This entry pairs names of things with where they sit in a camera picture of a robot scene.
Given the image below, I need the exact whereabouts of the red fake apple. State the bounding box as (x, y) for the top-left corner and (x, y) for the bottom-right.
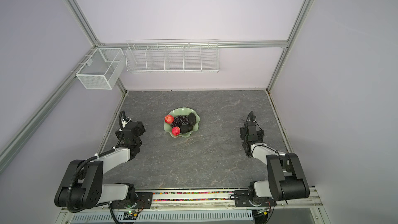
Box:
(171, 127), (181, 136)
(164, 115), (174, 124)

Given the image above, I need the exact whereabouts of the dark purple fake grape bunch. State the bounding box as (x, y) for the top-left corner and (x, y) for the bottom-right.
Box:
(171, 115), (189, 127)

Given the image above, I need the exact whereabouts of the dark fake avocado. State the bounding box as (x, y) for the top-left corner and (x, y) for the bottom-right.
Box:
(179, 124), (193, 134)
(188, 113), (197, 126)

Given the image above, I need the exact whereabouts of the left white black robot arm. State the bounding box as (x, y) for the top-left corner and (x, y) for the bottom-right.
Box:
(54, 120), (145, 213)

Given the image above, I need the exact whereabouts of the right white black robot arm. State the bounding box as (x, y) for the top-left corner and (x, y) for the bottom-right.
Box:
(239, 120), (310, 205)

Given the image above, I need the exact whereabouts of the light green wavy fruit bowl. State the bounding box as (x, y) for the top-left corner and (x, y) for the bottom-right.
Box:
(164, 107), (201, 138)

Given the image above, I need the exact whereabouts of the white mesh square basket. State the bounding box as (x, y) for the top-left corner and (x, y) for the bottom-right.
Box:
(76, 48), (126, 90)

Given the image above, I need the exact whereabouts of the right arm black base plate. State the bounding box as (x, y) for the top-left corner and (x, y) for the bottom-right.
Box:
(230, 190), (277, 207)

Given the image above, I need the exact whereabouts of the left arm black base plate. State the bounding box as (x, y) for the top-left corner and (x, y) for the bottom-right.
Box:
(111, 191), (153, 210)

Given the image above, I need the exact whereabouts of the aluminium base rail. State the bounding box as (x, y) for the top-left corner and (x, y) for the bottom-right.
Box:
(56, 188), (330, 224)

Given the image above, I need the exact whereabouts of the white perforated cable tray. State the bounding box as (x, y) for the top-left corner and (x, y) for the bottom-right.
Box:
(70, 210), (254, 224)

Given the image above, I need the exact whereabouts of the white wire long shelf basket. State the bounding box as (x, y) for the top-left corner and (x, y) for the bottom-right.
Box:
(125, 39), (220, 73)

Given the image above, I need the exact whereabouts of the aluminium corner frame post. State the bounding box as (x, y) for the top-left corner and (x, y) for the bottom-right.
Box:
(63, 0), (101, 47)

